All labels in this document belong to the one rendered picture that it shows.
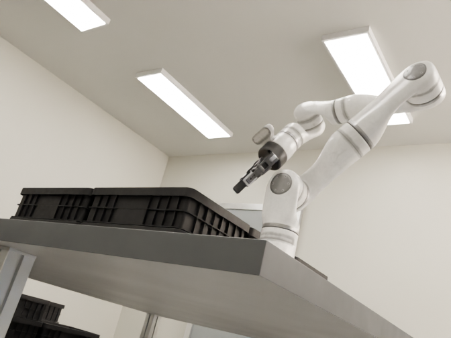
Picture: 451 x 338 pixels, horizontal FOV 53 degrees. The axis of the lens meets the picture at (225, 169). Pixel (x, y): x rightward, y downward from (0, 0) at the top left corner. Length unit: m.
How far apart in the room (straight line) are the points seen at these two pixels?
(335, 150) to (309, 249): 3.52
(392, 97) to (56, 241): 0.83
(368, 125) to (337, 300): 0.58
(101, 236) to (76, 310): 4.79
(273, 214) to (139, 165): 4.82
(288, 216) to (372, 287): 3.27
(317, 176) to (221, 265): 0.71
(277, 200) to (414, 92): 0.41
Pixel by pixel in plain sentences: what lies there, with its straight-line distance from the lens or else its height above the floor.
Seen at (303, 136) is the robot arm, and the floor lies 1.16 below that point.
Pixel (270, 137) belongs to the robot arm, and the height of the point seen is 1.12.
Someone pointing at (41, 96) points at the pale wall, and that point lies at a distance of 5.11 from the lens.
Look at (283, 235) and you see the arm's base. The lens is 1.11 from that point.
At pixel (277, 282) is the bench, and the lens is 0.53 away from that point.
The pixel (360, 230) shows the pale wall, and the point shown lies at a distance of 4.52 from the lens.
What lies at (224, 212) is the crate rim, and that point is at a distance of 1.26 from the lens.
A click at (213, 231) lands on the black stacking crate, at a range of 1.24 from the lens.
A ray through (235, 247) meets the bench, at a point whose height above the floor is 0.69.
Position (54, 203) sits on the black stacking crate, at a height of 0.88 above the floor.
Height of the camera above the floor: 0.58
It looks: 21 degrees up
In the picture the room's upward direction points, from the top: 14 degrees clockwise
